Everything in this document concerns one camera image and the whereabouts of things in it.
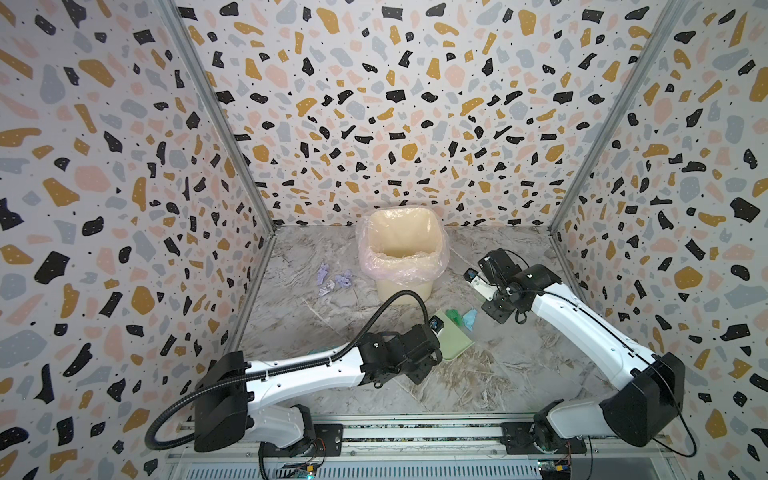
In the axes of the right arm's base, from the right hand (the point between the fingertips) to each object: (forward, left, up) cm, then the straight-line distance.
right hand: (495, 297), depth 81 cm
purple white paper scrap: (+20, +54, -17) cm, 60 cm away
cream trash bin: (+22, +25, -7) cm, 34 cm away
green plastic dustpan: (-8, +11, -10) cm, 17 cm away
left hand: (-15, +18, -4) cm, 24 cm away
